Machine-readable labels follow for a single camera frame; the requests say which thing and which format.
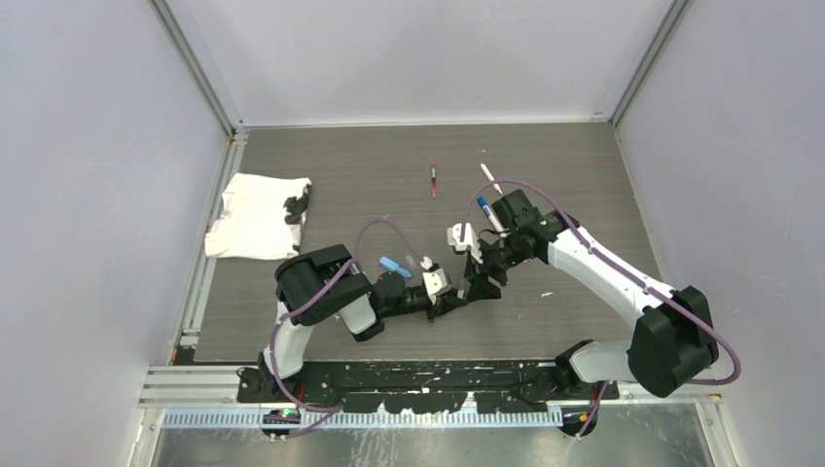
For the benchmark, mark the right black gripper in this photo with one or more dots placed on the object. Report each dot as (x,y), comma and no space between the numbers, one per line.
(481,288)

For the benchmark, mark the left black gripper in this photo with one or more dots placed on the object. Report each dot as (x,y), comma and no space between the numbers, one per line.
(445,303)

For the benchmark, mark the white marker with blue cap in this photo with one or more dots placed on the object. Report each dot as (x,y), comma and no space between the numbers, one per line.
(491,217)

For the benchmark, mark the red black pen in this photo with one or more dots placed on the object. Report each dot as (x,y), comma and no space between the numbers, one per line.
(433,179)

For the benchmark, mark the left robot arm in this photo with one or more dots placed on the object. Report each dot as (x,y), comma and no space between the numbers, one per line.
(315,286)

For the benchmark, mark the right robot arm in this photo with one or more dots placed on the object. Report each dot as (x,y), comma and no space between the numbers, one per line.
(672,340)

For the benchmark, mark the blue pen cap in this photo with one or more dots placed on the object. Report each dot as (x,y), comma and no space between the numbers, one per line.
(393,266)

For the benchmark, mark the white pen upper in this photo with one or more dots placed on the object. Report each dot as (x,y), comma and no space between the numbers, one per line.
(491,178)

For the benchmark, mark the clear grey cap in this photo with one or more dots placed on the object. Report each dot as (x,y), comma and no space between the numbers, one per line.
(410,261)

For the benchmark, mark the white stained cloth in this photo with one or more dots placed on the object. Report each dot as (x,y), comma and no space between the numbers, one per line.
(261,218)

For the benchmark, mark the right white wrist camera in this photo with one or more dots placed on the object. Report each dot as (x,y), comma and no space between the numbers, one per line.
(463,239)

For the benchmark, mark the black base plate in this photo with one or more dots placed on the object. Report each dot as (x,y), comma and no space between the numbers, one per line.
(423,387)

